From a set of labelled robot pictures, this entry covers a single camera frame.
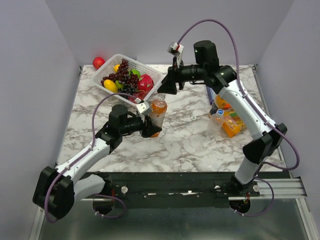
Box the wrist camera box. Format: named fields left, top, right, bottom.
left=167, top=42, right=184, bottom=68
left=134, top=97, right=152, bottom=116

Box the pink dragon fruit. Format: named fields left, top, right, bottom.
left=137, top=74, right=154, bottom=92

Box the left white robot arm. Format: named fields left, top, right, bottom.
left=32, top=102, right=161, bottom=223

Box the clear plastic bottle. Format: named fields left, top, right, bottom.
left=206, top=114, right=224, bottom=136

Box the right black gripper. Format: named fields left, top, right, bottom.
left=157, top=56, right=206, bottom=95

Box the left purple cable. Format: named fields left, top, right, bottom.
left=44, top=92, right=141, bottom=224

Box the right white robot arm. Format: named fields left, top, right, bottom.
left=157, top=40, right=288, bottom=196

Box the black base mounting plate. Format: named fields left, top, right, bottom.
left=82, top=171, right=261, bottom=210

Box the blue white bottle cap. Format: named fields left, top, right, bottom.
left=215, top=109, right=224, bottom=116

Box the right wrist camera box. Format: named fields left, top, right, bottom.
left=167, top=42, right=184, bottom=68

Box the black grape bunch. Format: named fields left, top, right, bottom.
left=118, top=84, right=138, bottom=96

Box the green apple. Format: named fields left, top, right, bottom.
left=130, top=69, right=141, bottom=78

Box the orange snack bag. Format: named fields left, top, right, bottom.
left=222, top=110, right=247, bottom=138

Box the small orange juice bottle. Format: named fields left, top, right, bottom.
left=208, top=95, right=231, bottom=118

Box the red apple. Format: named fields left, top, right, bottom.
left=92, top=57, right=105, bottom=70

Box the tall orange drink bottle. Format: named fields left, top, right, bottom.
left=150, top=93, right=168, bottom=128

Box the yellow lemon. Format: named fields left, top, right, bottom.
left=113, top=64, right=120, bottom=73

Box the aluminium frame rail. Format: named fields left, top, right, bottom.
left=62, top=175, right=307, bottom=202

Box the purple cable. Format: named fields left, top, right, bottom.
left=44, top=92, right=141, bottom=224
left=176, top=18, right=300, bottom=218

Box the blue toothpaste box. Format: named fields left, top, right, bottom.
left=206, top=86, right=216, bottom=105

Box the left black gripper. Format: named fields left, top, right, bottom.
left=120, top=113, right=163, bottom=138

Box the dark purple grape bunch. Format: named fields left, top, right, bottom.
left=100, top=58, right=139, bottom=85

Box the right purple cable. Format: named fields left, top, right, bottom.
left=176, top=18, right=300, bottom=218

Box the white plastic fruit basket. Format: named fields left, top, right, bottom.
left=91, top=54, right=163, bottom=101

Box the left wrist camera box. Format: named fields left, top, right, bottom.
left=134, top=97, right=152, bottom=116

